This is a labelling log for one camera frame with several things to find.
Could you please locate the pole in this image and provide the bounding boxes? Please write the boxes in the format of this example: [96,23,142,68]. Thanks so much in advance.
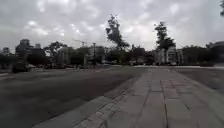
[92,42,97,66]

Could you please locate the tall dark tree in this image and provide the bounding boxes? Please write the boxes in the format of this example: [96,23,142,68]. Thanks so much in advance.
[104,13,131,64]

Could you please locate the construction crane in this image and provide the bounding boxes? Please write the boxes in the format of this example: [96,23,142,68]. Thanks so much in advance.
[72,38,88,48]

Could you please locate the low pale building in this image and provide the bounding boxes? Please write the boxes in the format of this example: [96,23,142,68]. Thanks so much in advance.
[153,46,184,66]

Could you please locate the slim tree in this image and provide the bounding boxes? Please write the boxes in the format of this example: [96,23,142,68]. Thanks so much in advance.
[153,21,177,64]

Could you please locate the grey stone slab path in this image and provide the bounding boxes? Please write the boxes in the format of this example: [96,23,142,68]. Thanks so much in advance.
[31,67,224,128]

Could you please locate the dark grey paved ground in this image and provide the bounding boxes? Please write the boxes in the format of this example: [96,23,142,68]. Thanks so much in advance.
[0,66,149,128]
[173,67,224,96]

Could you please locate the row of dark trees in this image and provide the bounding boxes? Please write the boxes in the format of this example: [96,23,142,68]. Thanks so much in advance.
[0,39,154,73]

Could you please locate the long low dark building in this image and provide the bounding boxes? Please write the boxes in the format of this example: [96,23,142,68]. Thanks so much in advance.
[181,45,214,66]

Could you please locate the distant building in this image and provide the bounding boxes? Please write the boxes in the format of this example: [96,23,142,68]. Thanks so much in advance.
[14,38,43,56]

